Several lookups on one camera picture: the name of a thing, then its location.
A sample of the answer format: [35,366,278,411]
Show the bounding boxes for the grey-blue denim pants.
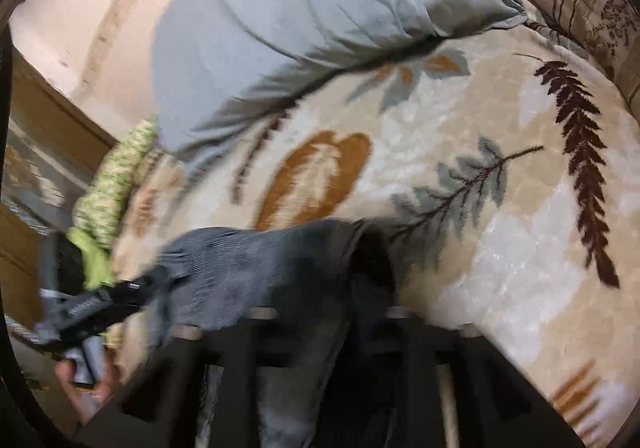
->
[146,220,385,447]

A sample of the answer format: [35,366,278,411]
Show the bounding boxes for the person's left hand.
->
[54,352,120,424]

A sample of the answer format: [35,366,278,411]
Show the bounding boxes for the lime green cloth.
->
[66,227,114,290]

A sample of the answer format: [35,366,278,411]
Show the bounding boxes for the green white patterned quilt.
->
[73,116,157,251]

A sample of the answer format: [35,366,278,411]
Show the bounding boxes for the wooden cabinet with glass door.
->
[1,49,115,328]

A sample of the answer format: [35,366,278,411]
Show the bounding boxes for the leaf pattern beige blanket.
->
[112,21,639,447]

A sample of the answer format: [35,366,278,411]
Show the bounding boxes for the light grey pillow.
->
[152,0,525,165]

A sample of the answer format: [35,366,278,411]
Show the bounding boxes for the brown striped cushion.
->
[532,0,639,116]

